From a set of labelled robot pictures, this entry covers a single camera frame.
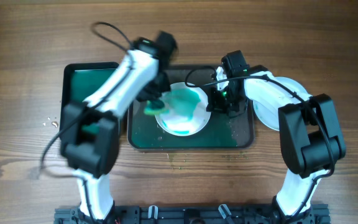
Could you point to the green yellow sponge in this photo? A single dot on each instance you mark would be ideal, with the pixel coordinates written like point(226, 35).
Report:
point(155, 107)

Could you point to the white plate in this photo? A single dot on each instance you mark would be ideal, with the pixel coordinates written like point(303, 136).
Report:
point(267, 112)
point(185, 113)

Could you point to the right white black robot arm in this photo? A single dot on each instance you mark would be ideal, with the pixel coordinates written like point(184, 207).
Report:
point(311, 139)

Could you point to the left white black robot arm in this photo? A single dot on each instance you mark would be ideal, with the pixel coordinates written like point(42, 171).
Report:
point(90, 129)

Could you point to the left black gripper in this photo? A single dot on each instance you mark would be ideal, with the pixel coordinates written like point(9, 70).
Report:
point(165, 87)

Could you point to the small black water tray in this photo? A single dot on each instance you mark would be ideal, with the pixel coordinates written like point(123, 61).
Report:
point(81, 80)

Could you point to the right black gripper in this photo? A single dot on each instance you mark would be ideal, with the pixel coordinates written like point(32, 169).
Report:
point(214, 102)

